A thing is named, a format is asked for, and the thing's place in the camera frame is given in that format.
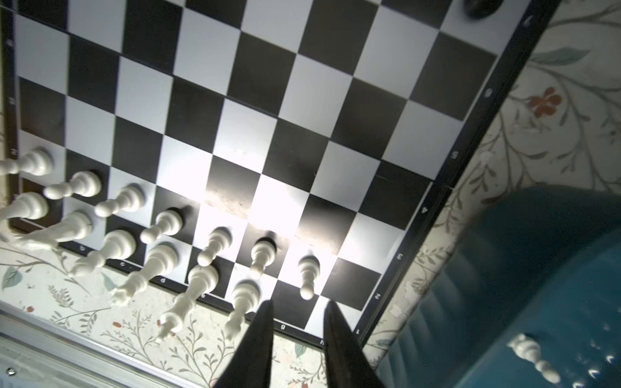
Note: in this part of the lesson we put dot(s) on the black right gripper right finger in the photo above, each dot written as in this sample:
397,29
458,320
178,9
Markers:
346,365

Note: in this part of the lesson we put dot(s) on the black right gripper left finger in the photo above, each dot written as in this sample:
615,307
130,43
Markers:
251,365

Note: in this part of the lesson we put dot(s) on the white chess piece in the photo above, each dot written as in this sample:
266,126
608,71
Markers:
529,349

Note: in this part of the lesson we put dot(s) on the black white chessboard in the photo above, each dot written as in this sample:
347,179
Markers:
319,139

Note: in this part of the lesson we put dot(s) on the teal plastic tray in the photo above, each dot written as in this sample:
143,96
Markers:
544,261

